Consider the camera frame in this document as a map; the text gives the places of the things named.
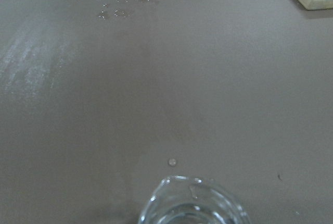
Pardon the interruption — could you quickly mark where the clear glass measuring cup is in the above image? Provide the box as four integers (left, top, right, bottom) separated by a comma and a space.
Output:
138, 176, 251, 224

